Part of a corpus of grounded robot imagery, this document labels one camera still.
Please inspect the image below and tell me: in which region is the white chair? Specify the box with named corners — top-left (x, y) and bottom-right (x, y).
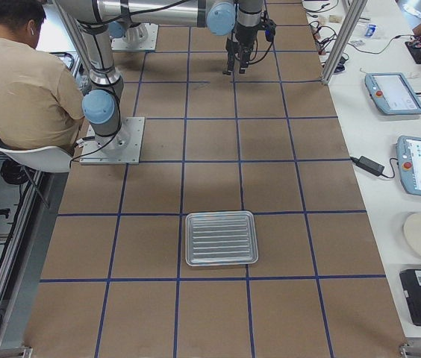
top-left (0, 146), bottom-right (72, 173)

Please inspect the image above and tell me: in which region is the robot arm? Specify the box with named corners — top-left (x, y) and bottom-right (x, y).
top-left (57, 1), bottom-right (275, 152)

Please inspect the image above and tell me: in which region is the far teach pendant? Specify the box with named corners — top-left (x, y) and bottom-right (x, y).
top-left (364, 72), bottom-right (421, 116)

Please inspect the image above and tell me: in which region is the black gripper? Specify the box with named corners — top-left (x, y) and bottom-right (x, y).
top-left (222, 22), bottom-right (261, 75)

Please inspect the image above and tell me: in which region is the ribbed metal tray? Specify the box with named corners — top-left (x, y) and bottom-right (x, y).
top-left (185, 210), bottom-right (259, 267)

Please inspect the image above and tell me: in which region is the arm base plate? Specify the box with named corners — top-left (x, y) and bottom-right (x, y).
top-left (79, 117), bottom-right (145, 165)
top-left (109, 22), bottom-right (159, 52)

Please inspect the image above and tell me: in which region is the person in beige shirt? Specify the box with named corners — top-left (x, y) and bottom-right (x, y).
top-left (0, 1), bottom-right (84, 153)

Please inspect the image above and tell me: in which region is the aluminium frame post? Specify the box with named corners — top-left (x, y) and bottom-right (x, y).
top-left (321, 0), bottom-right (367, 85)

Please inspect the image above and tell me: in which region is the black power adapter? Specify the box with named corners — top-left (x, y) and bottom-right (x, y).
top-left (350, 156), bottom-right (384, 177)

